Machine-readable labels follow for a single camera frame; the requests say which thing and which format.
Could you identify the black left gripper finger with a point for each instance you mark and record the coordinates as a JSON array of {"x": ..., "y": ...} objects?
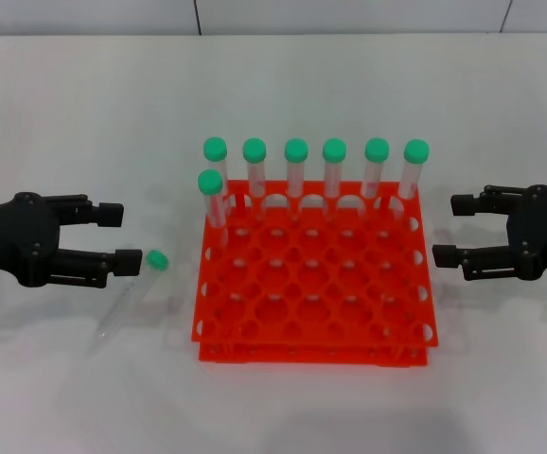
[
  {"x": 110, "y": 215},
  {"x": 129, "y": 262}
]

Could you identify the pink-stained tube green cap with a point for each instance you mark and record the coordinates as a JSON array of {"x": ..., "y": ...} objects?
[
  {"x": 254, "y": 150},
  {"x": 215, "y": 148},
  {"x": 210, "y": 182},
  {"x": 416, "y": 150},
  {"x": 296, "y": 150},
  {"x": 334, "y": 150},
  {"x": 376, "y": 149}
]

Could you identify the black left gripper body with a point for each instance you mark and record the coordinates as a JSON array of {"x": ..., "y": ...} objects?
[{"x": 8, "y": 236}]

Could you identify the orange test tube rack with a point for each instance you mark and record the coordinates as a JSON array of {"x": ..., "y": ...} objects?
[{"x": 311, "y": 293}]

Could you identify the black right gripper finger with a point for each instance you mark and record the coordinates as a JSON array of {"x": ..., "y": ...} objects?
[
  {"x": 446, "y": 255},
  {"x": 463, "y": 204}
]

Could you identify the clear tube green cap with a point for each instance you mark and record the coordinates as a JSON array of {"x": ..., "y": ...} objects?
[{"x": 156, "y": 259}]

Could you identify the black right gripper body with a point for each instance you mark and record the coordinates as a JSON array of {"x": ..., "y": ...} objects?
[{"x": 543, "y": 232}]

